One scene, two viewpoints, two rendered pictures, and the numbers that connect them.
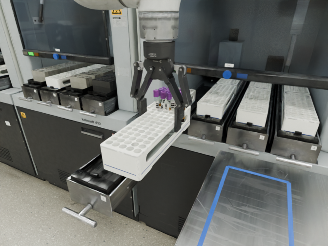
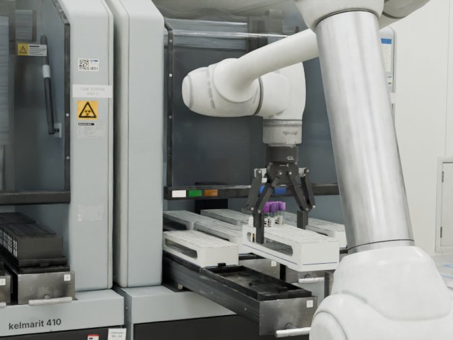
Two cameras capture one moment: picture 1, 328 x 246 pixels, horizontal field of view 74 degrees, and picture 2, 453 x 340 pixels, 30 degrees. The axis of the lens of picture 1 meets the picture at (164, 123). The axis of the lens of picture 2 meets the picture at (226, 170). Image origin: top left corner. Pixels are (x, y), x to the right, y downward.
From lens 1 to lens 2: 1.71 m
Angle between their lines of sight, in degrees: 53
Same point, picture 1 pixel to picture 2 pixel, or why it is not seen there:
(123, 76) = (89, 221)
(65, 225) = not seen: outside the picture
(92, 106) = (47, 286)
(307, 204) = not seen: hidden behind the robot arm
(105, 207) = (309, 317)
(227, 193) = not seen: hidden behind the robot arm
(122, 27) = (96, 137)
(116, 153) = (319, 243)
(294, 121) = (342, 234)
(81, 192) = (280, 312)
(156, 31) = (296, 136)
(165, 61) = (292, 164)
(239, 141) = (300, 273)
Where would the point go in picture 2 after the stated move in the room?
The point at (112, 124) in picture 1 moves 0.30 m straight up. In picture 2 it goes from (92, 314) to (92, 190)
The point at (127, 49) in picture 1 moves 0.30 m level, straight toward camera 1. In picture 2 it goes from (103, 172) to (203, 177)
